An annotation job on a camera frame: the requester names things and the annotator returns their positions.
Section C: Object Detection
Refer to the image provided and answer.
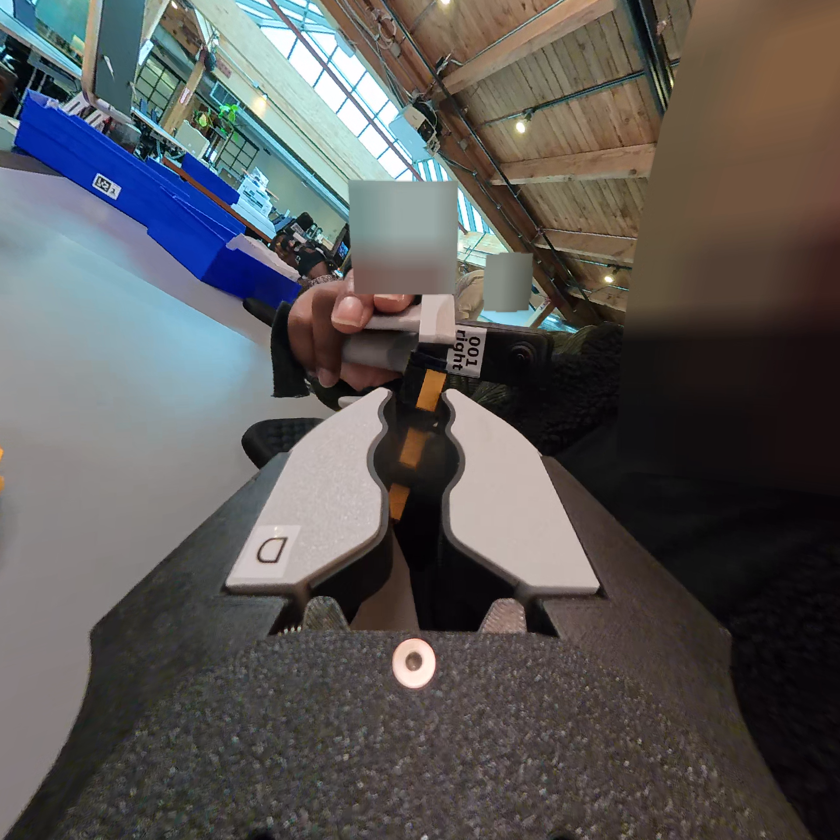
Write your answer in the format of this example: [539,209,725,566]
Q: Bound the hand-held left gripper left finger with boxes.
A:
[226,386,400,623]

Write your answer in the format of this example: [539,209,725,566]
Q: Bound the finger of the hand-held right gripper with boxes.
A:
[408,294,456,376]

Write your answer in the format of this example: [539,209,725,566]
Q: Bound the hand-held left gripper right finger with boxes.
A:
[437,387,601,616]

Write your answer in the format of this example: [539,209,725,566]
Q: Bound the black and yellow lego strip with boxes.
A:
[387,366,448,526]

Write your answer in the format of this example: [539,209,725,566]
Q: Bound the person's right hand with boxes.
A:
[285,272,421,391]

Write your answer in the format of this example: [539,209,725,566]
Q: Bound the white packing paper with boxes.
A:
[226,233,300,278]

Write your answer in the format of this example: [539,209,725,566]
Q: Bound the white ceiling device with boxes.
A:
[387,98,442,158]

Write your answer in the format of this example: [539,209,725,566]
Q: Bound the person's dark clothing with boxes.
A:
[538,328,840,840]

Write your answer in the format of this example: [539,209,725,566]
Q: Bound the green potted plant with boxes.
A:
[196,98,245,143]

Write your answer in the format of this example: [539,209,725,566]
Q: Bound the stacked blue plastic bins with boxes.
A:
[13,88,304,304]

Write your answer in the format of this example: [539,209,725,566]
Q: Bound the dark panel with wooden rim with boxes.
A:
[82,0,149,120]

